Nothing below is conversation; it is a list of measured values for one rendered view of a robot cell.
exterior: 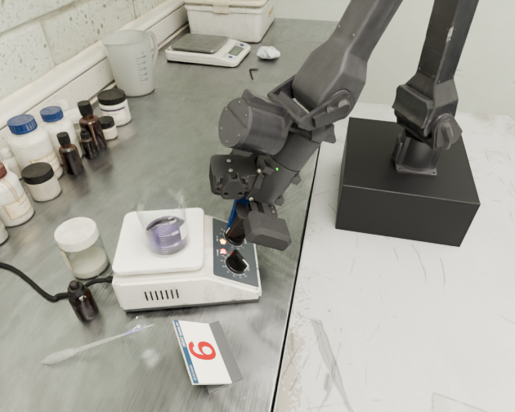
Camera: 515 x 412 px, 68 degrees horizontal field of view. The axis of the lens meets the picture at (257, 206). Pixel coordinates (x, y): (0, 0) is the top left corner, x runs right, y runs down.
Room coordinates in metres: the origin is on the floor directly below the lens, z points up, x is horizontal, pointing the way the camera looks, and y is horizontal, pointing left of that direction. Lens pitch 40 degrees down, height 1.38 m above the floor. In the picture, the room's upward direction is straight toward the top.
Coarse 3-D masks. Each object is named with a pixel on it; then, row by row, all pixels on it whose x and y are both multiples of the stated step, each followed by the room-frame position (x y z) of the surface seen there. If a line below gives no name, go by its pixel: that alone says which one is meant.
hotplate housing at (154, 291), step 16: (208, 224) 0.44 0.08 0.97; (208, 240) 0.40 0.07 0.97; (208, 256) 0.37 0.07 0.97; (256, 256) 0.41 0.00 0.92; (176, 272) 0.34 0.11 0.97; (192, 272) 0.34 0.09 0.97; (208, 272) 0.34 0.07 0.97; (128, 288) 0.32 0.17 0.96; (144, 288) 0.32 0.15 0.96; (160, 288) 0.32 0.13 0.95; (176, 288) 0.33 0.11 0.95; (192, 288) 0.33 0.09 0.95; (208, 288) 0.33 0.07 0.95; (224, 288) 0.33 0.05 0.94; (240, 288) 0.33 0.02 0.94; (256, 288) 0.34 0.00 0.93; (128, 304) 0.32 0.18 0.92; (144, 304) 0.32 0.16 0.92; (160, 304) 0.32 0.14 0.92; (176, 304) 0.32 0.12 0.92; (192, 304) 0.33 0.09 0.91; (208, 304) 0.33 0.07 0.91
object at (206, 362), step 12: (180, 324) 0.28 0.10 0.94; (192, 324) 0.29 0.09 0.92; (192, 336) 0.27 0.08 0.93; (204, 336) 0.28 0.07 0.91; (192, 348) 0.25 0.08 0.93; (204, 348) 0.26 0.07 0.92; (192, 360) 0.23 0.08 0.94; (204, 360) 0.24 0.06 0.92; (216, 360) 0.24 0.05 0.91; (204, 372) 0.22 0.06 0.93; (216, 372) 0.23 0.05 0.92
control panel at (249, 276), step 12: (216, 228) 0.43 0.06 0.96; (216, 240) 0.40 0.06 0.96; (216, 252) 0.38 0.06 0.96; (228, 252) 0.39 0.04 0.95; (240, 252) 0.40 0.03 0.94; (252, 252) 0.41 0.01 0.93; (216, 264) 0.36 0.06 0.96; (252, 264) 0.38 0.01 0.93; (228, 276) 0.34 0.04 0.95; (240, 276) 0.35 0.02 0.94; (252, 276) 0.36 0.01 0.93
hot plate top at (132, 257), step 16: (192, 208) 0.45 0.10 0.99; (128, 224) 0.41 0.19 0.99; (192, 224) 0.41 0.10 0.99; (128, 240) 0.38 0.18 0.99; (144, 240) 0.38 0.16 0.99; (192, 240) 0.38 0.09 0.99; (128, 256) 0.35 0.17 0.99; (144, 256) 0.35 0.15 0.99; (192, 256) 0.35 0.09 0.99; (128, 272) 0.32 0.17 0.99; (144, 272) 0.33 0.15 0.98; (160, 272) 0.33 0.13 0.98
